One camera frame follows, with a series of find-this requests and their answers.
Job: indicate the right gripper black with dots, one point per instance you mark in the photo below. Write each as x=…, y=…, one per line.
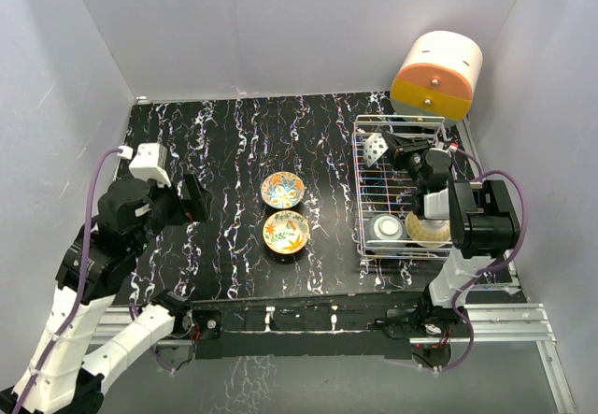
x=401, y=149

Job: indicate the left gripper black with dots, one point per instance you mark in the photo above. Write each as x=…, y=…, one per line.
x=195, y=208

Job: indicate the red rimmed grey bowl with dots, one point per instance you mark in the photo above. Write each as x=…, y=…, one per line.
x=384, y=229

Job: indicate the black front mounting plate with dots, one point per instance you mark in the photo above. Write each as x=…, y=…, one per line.
x=351, y=324

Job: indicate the blue patterned bowl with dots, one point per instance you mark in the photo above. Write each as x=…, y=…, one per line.
x=374, y=147

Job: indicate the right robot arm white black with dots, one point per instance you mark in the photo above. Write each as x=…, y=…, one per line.
x=483, y=226

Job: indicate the aluminium frame rail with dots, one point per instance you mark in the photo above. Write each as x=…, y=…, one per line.
x=511, y=367

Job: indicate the white wire dish rack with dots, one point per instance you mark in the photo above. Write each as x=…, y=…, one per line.
x=382, y=190

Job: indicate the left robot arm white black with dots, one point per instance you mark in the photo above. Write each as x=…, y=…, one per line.
x=63, y=375

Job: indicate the pink yellow drawer cabinet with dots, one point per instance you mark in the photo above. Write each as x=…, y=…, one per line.
x=438, y=77

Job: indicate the yellow dotted bowl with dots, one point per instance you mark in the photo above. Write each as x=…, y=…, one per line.
x=427, y=233

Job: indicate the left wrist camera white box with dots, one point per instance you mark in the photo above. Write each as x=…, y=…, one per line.
x=149, y=163

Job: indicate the orange green leaf bowl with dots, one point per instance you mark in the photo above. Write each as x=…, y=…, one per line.
x=286, y=232

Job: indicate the orange blue floral bowl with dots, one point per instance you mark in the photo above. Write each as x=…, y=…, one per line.
x=282, y=190

